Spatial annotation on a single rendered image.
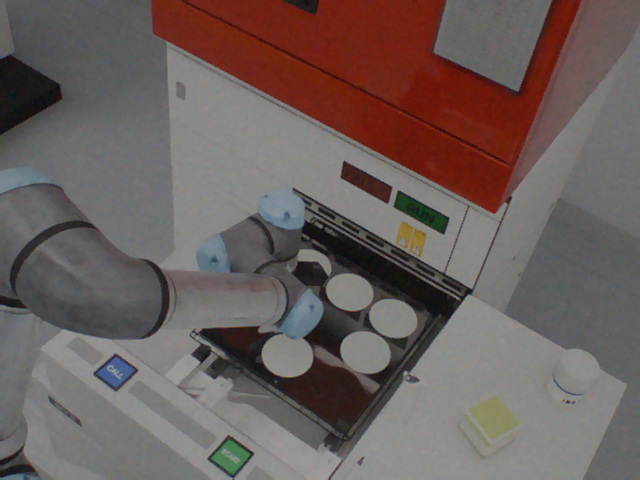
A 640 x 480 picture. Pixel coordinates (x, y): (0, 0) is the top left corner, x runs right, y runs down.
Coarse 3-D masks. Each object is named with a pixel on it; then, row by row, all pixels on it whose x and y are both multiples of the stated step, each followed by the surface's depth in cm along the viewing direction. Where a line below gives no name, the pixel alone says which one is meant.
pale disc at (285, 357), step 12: (276, 336) 151; (264, 348) 148; (276, 348) 149; (288, 348) 149; (300, 348) 149; (264, 360) 147; (276, 360) 147; (288, 360) 147; (300, 360) 148; (312, 360) 148; (276, 372) 145; (288, 372) 145; (300, 372) 146
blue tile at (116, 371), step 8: (112, 360) 135; (120, 360) 136; (104, 368) 134; (112, 368) 134; (120, 368) 134; (128, 368) 135; (104, 376) 133; (112, 376) 133; (120, 376) 133; (112, 384) 132
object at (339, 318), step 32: (320, 288) 160; (384, 288) 162; (320, 320) 155; (352, 320) 156; (256, 352) 148; (320, 352) 149; (288, 384) 144; (320, 384) 145; (352, 384) 145; (320, 416) 140; (352, 416) 141
